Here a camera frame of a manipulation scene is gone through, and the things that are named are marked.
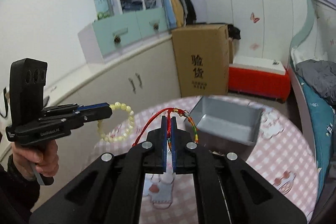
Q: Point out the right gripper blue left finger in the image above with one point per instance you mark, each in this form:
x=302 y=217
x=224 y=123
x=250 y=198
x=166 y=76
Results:
x=164 y=143

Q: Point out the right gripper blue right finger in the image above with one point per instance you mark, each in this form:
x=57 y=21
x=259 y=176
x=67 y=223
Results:
x=173 y=145

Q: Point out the pink checkered tablecloth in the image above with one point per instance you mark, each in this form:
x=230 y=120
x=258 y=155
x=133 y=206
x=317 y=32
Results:
x=281 y=155

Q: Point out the silver metal tin box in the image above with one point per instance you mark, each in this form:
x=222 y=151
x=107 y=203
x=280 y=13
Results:
x=220 y=122

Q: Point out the white low cabinet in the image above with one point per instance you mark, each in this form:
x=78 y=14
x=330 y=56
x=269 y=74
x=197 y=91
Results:
x=142 y=78

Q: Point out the grey blanket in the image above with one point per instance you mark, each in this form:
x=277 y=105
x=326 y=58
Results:
x=320 y=76

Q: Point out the hanging clothes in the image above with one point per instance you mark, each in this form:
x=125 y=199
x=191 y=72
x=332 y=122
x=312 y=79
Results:
x=179 y=13

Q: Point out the teal bed sheet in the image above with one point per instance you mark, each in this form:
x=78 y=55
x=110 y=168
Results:
x=322 y=121

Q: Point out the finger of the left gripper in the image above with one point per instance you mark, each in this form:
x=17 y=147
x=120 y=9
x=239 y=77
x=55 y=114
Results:
x=96 y=114
x=92 y=107

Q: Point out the red storage bench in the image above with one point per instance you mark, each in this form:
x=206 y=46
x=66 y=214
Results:
x=260 y=77

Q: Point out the left hand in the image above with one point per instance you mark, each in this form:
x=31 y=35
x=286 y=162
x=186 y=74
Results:
x=46 y=162

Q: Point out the brown cardboard box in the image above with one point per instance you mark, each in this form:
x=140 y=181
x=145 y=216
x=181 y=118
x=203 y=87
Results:
x=202 y=58

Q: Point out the teal drawer shelf unit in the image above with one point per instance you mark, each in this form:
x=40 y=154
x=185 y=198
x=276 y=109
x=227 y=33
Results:
x=118 y=25

